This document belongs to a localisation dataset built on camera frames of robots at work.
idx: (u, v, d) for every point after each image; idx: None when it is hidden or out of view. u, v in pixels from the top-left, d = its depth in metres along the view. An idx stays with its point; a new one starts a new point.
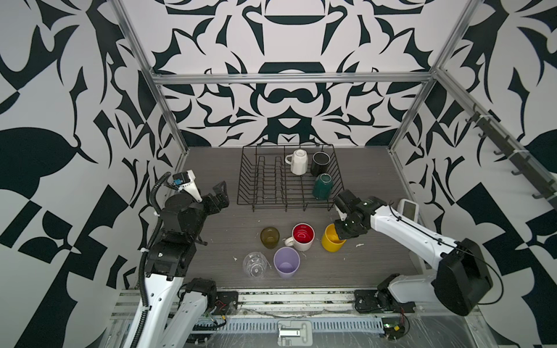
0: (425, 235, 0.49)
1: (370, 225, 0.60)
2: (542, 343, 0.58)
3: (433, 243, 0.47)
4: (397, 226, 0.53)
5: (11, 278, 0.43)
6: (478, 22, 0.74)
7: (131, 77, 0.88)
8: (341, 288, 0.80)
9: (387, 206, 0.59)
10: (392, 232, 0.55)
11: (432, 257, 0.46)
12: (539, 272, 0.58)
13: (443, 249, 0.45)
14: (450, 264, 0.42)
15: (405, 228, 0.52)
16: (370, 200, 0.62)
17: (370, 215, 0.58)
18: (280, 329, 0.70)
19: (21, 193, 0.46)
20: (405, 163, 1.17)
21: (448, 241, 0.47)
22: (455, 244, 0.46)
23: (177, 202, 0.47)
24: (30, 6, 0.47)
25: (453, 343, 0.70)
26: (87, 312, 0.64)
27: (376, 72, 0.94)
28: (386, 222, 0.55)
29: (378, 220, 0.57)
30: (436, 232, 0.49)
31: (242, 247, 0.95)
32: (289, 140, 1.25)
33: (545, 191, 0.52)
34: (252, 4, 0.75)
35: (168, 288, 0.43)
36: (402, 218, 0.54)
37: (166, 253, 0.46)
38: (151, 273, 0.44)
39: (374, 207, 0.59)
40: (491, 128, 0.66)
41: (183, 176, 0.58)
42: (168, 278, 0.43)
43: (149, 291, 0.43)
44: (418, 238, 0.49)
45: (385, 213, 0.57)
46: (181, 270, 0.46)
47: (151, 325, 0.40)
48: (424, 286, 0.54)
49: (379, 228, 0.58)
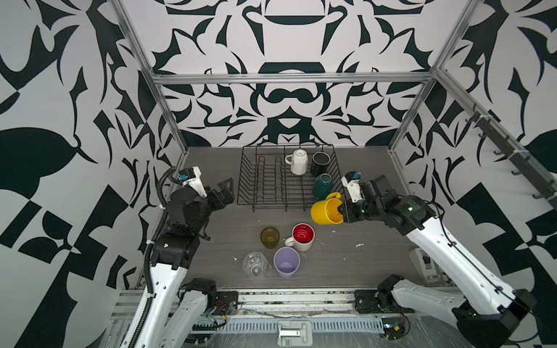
0: (481, 275, 0.41)
1: (408, 235, 0.49)
2: (542, 344, 0.58)
3: (491, 290, 0.40)
4: (447, 253, 0.43)
5: (11, 278, 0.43)
6: (478, 22, 0.74)
7: (130, 77, 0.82)
8: (341, 288, 0.80)
9: (437, 219, 0.47)
10: (439, 257, 0.45)
11: (485, 304, 0.40)
12: (539, 272, 0.58)
13: (501, 301, 0.38)
14: (505, 320, 0.37)
15: (458, 259, 0.42)
16: (414, 204, 0.49)
17: (415, 228, 0.46)
18: (280, 329, 0.70)
19: (21, 193, 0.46)
20: (405, 163, 1.17)
21: (506, 289, 0.40)
22: (513, 296, 0.39)
23: (182, 195, 0.48)
24: (30, 6, 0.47)
25: (452, 343, 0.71)
26: (87, 313, 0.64)
27: (376, 72, 0.94)
28: (436, 245, 0.44)
29: (426, 239, 0.45)
30: (493, 275, 0.41)
31: (242, 247, 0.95)
32: (289, 140, 1.25)
33: (545, 191, 0.52)
34: (252, 4, 0.75)
35: (173, 278, 0.44)
36: (455, 245, 0.44)
37: (171, 245, 0.47)
38: (157, 263, 0.45)
39: (422, 218, 0.47)
40: (491, 128, 0.66)
41: (188, 171, 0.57)
42: (174, 268, 0.45)
43: (154, 279, 0.44)
44: (472, 276, 0.41)
45: (436, 233, 0.45)
46: (186, 261, 0.48)
47: (154, 314, 0.41)
48: (438, 306, 0.52)
49: (423, 246, 0.47)
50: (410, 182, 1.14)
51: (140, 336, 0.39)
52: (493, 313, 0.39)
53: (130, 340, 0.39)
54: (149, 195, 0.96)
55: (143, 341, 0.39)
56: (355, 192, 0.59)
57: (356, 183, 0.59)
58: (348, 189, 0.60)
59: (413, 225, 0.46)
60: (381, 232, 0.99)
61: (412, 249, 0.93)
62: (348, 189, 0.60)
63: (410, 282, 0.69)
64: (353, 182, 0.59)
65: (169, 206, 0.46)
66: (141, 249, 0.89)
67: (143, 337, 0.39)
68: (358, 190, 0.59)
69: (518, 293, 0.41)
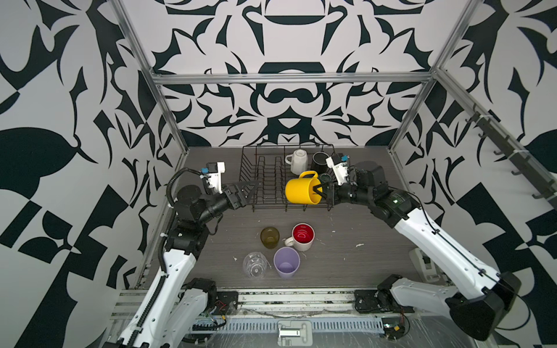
0: (465, 259, 0.42)
1: (395, 226, 0.51)
2: (542, 344, 0.58)
3: (474, 272, 0.41)
4: (431, 240, 0.45)
5: (11, 278, 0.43)
6: (478, 22, 0.74)
7: (131, 77, 0.88)
8: (341, 288, 0.80)
9: (421, 209, 0.49)
10: (423, 244, 0.47)
11: (471, 288, 0.41)
12: (539, 272, 0.58)
13: (485, 283, 0.40)
14: (489, 301, 0.39)
15: (441, 245, 0.44)
16: (399, 197, 0.52)
17: (399, 219, 0.49)
18: (280, 329, 0.70)
19: (21, 193, 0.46)
20: (405, 163, 1.17)
21: (491, 272, 0.41)
22: (497, 278, 0.40)
23: (188, 195, 0.51)
24: (30, 6, 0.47)
25: (452, 343, 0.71)
26: (88, 312, 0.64)
27: (376, 72, 0.94)
28: (419, 233, 0.47)
29: (409, 228, 0.48)
30: (477, 258, 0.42)
31: (242, 247, 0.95)
32: (289, 140, 1.25)
33: (545, 191, 0.52)
34: (252, 4, 0.75)
35: (186, 261, 0.49)
36: (439, 231, 0.46)
37: (182, 237, 0.52)
38: (170, 249, 0.50)
39: (407, 209, 0.49)
40: (491, 128, 0.66)
41: (212, 166, 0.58)
42: (186, 254, 0.49)
43: (167, 261, 0.48)
44: (455, 260, 0.43)
45: (419, 221, 0.48)
46: (196, 251, 0.52)
47: (165, 292, 0.44)
48: (432, 298, 0.53)
49: (407, 235, 0.50)
50: (410, 182, 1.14)
51: (151, 311, 0.42)
52: (479, 296, 0.40)
53: (139, 315, 0.41)
54: (149, 195, 0.96)
55: (153, 317, 0.41)
56: (339, 174, 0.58)
57: (343, 167, 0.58)
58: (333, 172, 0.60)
59: (399, 217, 0.49)
60: (381, 232, 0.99)
61: (412, 249, 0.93)
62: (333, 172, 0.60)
63: (408, 280, 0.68)
64: (340, 165, 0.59)
65: (176, 204, 0.49)
66: (141, 249, 0.89)
67: (153, 313, 0.42)
68: (344, 172, 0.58)
69: (503, 275, 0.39)
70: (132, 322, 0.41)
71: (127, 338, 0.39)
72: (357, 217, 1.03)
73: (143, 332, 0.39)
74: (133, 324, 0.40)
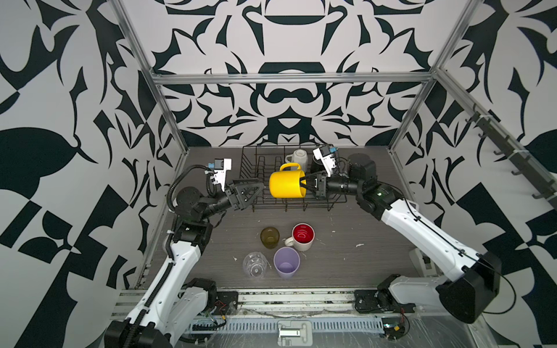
0: (445, 243, 0.45)
1: (381, 218, 0.55)
2: (542, 343, 0.58)
3: (454, 254, 0.43)
4: (413, 226, 0.48)
5: (11, 278, 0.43)
6: (478, 21, 0.74)
7: (131, 76, 0.88)
8: (341, 288, 0.80)
9: (404, 200, 0.53)
10: (408, 232, 0.50)
11: (452, 268, 0.43)
12: (539, 272, 0.58)
13: (465, 262, 0.42)
14: (470, 279, 0.40)
15: (423, 230, 0.47)
16: (384, 191, 0.55)
17: (384, 210, 0.53)
18: (280, 329, 0.70)
19: (21, 193, 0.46)
20: (405, 163, 1.17)
21: (470, 253, 0.43)
22: (477, 257, 0.42)
23: (185, 201, 0.50)
24: (30, 6, 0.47)
25: (452, 343, 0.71)
26: (88, 311, 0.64)
27: (376, 72, 0.94)
28: (402, 220, 0.50)
29: (393, 217, 0.51)
30: (458, 241, 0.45)
31: (242, 247, 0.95)
32: (289, 140, 1.25)
33: (545, 191, 0.52)
34: (252, 4, 0.75)
35: (193, 251, 0.51)
36: (421, 218, 0.49)
37: (188, 231, 0.55)
38: (178, 241, 0.53)
39: (391, 201, 0.53)
40: (491, 128, 0.66)
41: (217, 162, 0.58)
42: (194, 245, 0.52)
43: (175, 251, 0.51)
44: (436, 243, 0.45)
45: (402, 210, 0.51)
46: (202, 246, 0.55)
47: (172, 278, 0.46)
48: (425, 289, 0.54)
49: (394, 225, 0.52)
50: (410, 182, 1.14)
51: (157, 294, 0.43)
52: (459, 275, 0.42)
53: (146, 297, 0.43)
54: (149, 195, 0.96)
55: (160, 299, 0.43)
56: (327, 164, 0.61)
57: (330, 158, 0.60)
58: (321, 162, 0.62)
59: (382, 209, 0.53)
60: (381, 232, 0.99)
61: (412, 249, 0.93)
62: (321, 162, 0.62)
63: (405, 277, 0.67)
64: (328, 156, 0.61)
65: (178, 208, 0.50)
66: (141, 249, 0.89)
67: (160, 296, 0.43)
68: (331, 164, 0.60)
69: (482, 255, 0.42)
70: (140, 302, 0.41)
71: (134, 317, 0.40)
72: (357, 217, 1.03)
73: (151, 312, 0.41)
74: (140, 305, 0.42)
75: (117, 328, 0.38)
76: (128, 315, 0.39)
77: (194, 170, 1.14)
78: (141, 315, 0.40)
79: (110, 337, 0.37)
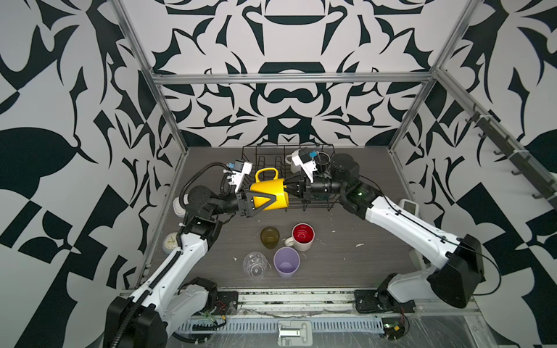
0: (428, 232, 0.46)
1: (365, 217, 0.56)
2: (542, 343, 0.58)
3: (436, 241, 0.45)
4: (396, 221, 0.50)
5: (11, 278, 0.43)
6: (478, 21, 0.74)
7: (130, 76, 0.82)
8: (341, 288, 0.80)
9: (384, 196, 0.54)
10: (392, 227, 0.51)
11: (436, 256, 0.44)
12: (539, 272, 0.58)
13: (447, 249, 0.43)
14: (455, 264, 0.41)
15: (405, 223, 0.49)
16: (365, 190, 0.57)
17: (365, 209, 0.54)
18: (281, 329, 0.70)
19: (21, 193, 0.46)
20: (405, 163, 1.17)
21: (451, 238, 0.45)
22: (458, 242, 0.44)
23: (196, 199, 0.51)
24: (30, 6, 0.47)
25: (453, 343, 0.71)
26: (89, 311, 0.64)
27: (376, 72, 0.94)
28: (384, 217, 0.51)
29: (376, 215, 0.53)
30: (439, 229, 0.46)
31: (242, 247, 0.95)
32: (289, 140, 1.25)
33: (545, 191, 0.52)
34: (252, 4, 0.75)
35: (201, 244, 0.52)
36: (401, 212, 0.51)
37: (199, 225, 0.57)
38: (188, 232, 0.55)
39: (371, 199, 0.54)
40: (491, 128, 0.66)
41: (238, 163, 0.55)
42: (201, 238, 0.53)
43: (185, 242, 0.52)
44: (420, 234, 0.46)
45: (383, 206, 0.52)
46: (210, 242, 0.56)
47: (177, 267, 0.47)
48: (417, 282, 0.56)
49: (377, 222, 0.54)
50: (410, 182, 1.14)
51: (162, 278, 0.45)
52: (444, 262, 0.43)
53: (151, 280, 0.44)
54: (149, 195, 0.96)
55: (164, 284, 0.44)
56: (308, 170, 0.60)
57: (311, 162, 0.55)
58: (302, 169, 0.61)
59: (364, 208, 0.54)
60: (381, 233, 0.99)
61: (412, 249, 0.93)
62: (302, 168, 0.61)
63: (400, 275, 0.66)
64: (310, 162, 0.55)
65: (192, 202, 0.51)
66: (141, 249, 0.89)
67: (164, 281, 0.44)
68: (313, 169, 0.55)
69: (463, 239, 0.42)
70: (145, 283, 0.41)
71: (137, 297, 0.41)
72: (357, 217, 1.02)
73: (153, 295, 0.42)
74: (144, 288, 0.43)
75: (118, 304, 0.40)
76: (130, 294, 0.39)
77: (211, 169, 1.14)
78: (143, 296, 0.42)
79: (112, 313, 0.39)
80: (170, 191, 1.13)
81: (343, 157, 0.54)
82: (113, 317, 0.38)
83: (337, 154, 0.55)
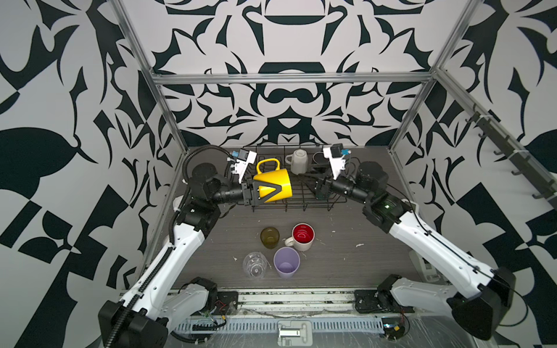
0: (459, 258, 0.44)
1: (389, 230, 0.53)
2: (542, 343, 0.58)
3: (468, 270, 0.42)
4: (423, 241, 0.47)
5: (11, 278, 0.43)
6: (478, 21, 0.74)
7: (130, 76, 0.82)
8: (341, 288, 0.80)
9: (412, 212, 0.51)
10: (418, 246, 0.48)
11: (467, 286, 0.42)
12: (539, 272, 0.58)
13: (480, 280, 0.41)
14: (487, 299, 0.39)
15: (434, 244, 0.46)
16: (392, 202, 0.54)
17: (393, 223, 0.51)
18: (281, 329, 0.70)
19: (21, 193, 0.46)
20: (405, 163, 1.17)
21: (484, 269, 0.42)
22: (492, 274, 0.41)
23: (201, 173, 0.49)
24: (30, 6, 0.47)
25: (453, 343, 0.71)
26: (89, 311, 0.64)
27: (376, 72, 0.94)
28: (413, 235, 0.48)
29: (402, 231, 0.50)
30: (471, 258, 0.44)
31: (242, 246, 0.89)
32: (289, 140, 1.25)
33: (545, 191, 0.52)
34: (252, 4, 0.75)
35: (194, 237, 0.48)
36: (431, 233, 0.47)
37: (194, 214, 0.51)
38: (181, 222, 0.50)
39: (398, 214, 0.51)
40: (491, 128, 0.66)
41: (242, 152, 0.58)
42: (195, 229, 0.49)
43: (176, 234, 0.48)
44: (450, 259, 0.44)
45: (412, 224, 0.49)
46: (205, 230, 0.51)
47: (169, 264, 0.44)
48: (433, 298, 0.53)
49: (402, 238, 0.51)
50: (410, 182, 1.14)
51: (154, 279, 0.42)
52: (476, 293, 0.41)
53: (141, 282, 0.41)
54: (149, 195, 0.96)
55: (155, 286, 0.41)
56: (335, 167, 0.60)
57: (341, 159, 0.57)
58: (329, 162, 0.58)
59: (391, 222, 0.51)
60: (381, 232, 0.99)
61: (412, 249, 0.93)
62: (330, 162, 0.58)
63: (407, 280, 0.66)
64: (339, 158, 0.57)
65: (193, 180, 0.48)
66: (141, 249, 0.89)
67: (156, 282, 0.41)
68: (340, 167, 0.60)
69: (497, 272, 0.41)
70: (135, 286, 0.41)
71: (128, 301, 0.39)
72: (357, 217, 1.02)
73: (143, 298, 0.39)
74: (135, 289, 0.41)
75: (110, 308, 0.38)
76: (121, 299, 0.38)
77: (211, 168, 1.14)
78: (133, 301, 0.39)
79: (104, 317, 0.37)
80: (170, 191, 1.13)
81: (370, 166, 0.51)
82: (104, 320, 0.37)
83: (367, 163, 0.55)
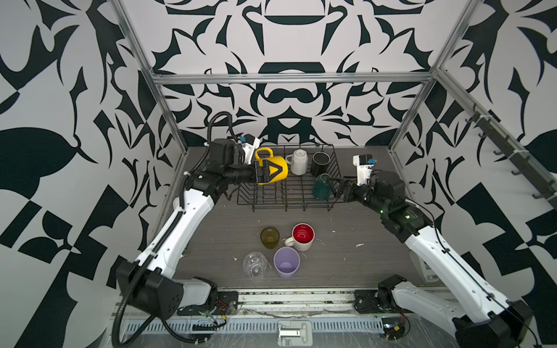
0: (474, 283, 0.42)
1: (406, 242, 0.52)
2: (542, 344, 0.58)
3: (481, 296, 0.41)
4: (440, 258, 0.46)
5: (11, 278, 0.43)
6: (478, 21, 0.74)
7: (130, 76, 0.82)
8: (341, 288, 0.80)
9: (433, 228, 0.50)
10: (434, 263, 0.48)
11: (476, 310, 0.41)
12: (540, 272, 0.58)
13: (492, 307, 0.40)
14: (494, 325, 0.38)
15: (449, 264, 0.45)
16: (413, 213, 0.53)
17: (410, 235, 0.50)
18: (281, 329, 0.70)
19: (21, 193, 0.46)
20: (405, 163, 1.17)
21: (500, 298, 0.40)
22: (507, 304, 0.40)
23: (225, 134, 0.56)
24: (30, 6, 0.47)
25: (453, 343, 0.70)
26: (88, 311, 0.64)
27: (376, 72, 0.94)
28: (429, 250, 0.48)
29: (418, 244, 0.49)
30: (487, 285, 0.42)
31: (242, 246, 0.89)
32: (289, 140, 1.25)
33: (545, 191, 0.52)
34: (252, 4, 0.75)
35: (204, 201, 0.48)
36: (449, 251, 0.46)
37: (201, 180, 0.50)
38: (190, 188, 0.49)
39: (418, 226, 0.50)
40: (491, 128, 0.66)
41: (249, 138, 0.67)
42: (204, 193, 0.48)
43: (186, 199, 0.48)
44: (464, 281, 0.43)
45: (430, 240, 0.48)
46: (213, 196, 0.50)
47: (180, 227, 0.44)
48: (438, 312, 0.52)
49: (418, 251, 0.50)
50: (410, 182, 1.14)
51: (166, 242, 0.42)
52: (484, 320, 0.40)
53: (154, 244, 0.42)
54: (149, 195, 0.96)
55: (168, 246, 0.42)
56: (361, 173, 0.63)
57: (367, 167, 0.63)
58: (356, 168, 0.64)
59: (408, 232, 0.51)
60: (381, 233, 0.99)
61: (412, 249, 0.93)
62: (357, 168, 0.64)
63: (412, 285, 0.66)
64: (365, 165, 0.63)
65: (212, 145, 0.53)
66: (141, 249, 0.89)
67: (169, 244, 0.42)
68: (366, 174, 0.69)
69: (513, 303, 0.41)
70: (149, 247, 0.42)
71: (142, 261, 0.40)
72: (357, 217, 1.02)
73: (158, 258, 0.40)
74: (149, 250, 0.41)
75: (127, 267, 0.39)
76: (137, 257, 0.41)
77: None
78: (149, 259, 0.40)
79: (122, 275, 0.38)
80: (170, 191, 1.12)
81: (390, 174, 0.54)
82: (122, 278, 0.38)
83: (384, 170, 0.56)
